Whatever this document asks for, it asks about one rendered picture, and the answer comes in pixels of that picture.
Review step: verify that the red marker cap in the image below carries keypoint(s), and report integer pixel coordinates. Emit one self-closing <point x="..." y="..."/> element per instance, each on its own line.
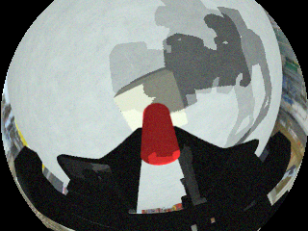
<point x="159" y="145"/>

